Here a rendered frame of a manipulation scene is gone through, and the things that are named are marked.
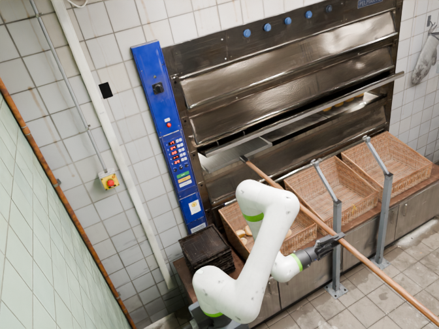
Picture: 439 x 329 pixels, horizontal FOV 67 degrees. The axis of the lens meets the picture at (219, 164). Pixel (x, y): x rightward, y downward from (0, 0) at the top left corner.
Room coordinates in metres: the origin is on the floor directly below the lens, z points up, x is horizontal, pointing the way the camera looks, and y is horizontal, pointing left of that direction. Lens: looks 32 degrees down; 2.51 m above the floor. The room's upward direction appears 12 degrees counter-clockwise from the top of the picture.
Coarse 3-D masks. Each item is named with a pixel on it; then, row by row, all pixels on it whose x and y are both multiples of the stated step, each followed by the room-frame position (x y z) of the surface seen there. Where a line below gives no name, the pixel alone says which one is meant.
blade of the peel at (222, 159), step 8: (240, 144) 2.32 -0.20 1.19; (248, 144) 2.29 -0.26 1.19; (256, 144) 2.27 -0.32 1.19; (264, 144) 2.24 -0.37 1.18; (224, 152) 2.25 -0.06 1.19; (232, 152) 2.23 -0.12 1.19; (240, 152) 2.20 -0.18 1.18; (248, 152) 2.18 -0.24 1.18; (256, 152) 2.15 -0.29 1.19; (200, 160) 2.21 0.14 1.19; (208, 160) 2.18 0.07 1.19; (216, 160) 2.16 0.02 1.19; (224, 160) 2.14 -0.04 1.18; (232, 160) 2.08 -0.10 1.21; (208, 168) 2.07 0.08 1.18; (216, 168) 2.03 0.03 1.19
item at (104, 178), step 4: (112, 168) 1.78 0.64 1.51; (100, 172) 1.77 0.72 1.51; (104, 172) 1.76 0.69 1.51; (108, 172) 1.75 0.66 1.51; (112, 172) 1.74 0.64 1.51; (100, 176) 1.72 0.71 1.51; (104, 176) 1.71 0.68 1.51; (108, 176) 1.72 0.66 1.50; (116, 176) 1.74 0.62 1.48; (100, 180) 1.71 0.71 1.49; (104, 180) 1.71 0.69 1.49; (116, 180) 1.73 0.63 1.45; (104, 184) 1.70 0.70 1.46; (116, 184) 1.73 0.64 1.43; (120, 184) 1.74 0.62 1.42; (104, 188) 1.70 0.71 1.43; (108, 188) 1.71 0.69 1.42
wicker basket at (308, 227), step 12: (228, 216) 1.98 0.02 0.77; (240, 216) 2.01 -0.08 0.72; (300, 216) 1.91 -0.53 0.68; (228, 228) 1.87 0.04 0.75; (240, 228) 1.97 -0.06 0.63; (300, 228) 1.87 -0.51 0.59; (312, 228) 1.74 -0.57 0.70; (240, 240) 1.70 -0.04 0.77; (252, 240) 1.86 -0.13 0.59; (288, 240) 1.66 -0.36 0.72; (300, 240) 1.76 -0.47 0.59; (240, 252) 1.73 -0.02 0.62; (288, 252) 1.66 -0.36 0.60
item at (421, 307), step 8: (256, 168) 1.91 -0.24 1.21; (264, 176) 1.80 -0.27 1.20; (272, 184) 1.71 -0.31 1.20; (304, 208) 1.43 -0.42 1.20; (312, 216) 1.35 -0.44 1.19; (320, 224) 1.29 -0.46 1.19; (328, 232) 1.23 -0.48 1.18; (344, 240) 1.15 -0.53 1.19; (352, 248) 1.09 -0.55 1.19; (360, 256) 1.04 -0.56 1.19; (368, 264) 0.98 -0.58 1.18; (376, 272) 0.94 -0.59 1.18; (384, 280) 0.90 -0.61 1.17; (392, 280) 0.88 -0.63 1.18; (392, 288) 0.86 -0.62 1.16; (400, 288) 0.84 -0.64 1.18; (408, 296) 0.80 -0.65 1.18; (416, 304) 0.76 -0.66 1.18; (424, 312) 0.72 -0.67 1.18; (432, 320) 0.69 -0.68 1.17
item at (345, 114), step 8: (384, 96) 2.64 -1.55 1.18; (360, 104) 2.58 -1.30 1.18; (368, 104) 2.55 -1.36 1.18; (376, 104) 2.58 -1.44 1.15; (344, 112) 2.50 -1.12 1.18; (352, 112) 2.48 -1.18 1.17; (328, 120) 2.42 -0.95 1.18; (336, 120) 2.42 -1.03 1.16; (304, 128) 2.37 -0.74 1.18; (312, 128) 2.35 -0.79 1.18; (320, 128) 2.36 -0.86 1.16; (288, 136) 2.29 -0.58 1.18; (296, 136) 2.28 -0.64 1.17; (272, 144) 2.23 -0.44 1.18; (280, 144) 2.23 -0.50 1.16; (264, 152) 2.17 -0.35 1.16; (224, 168) 2.05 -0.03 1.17; (208, 176) 2.01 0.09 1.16
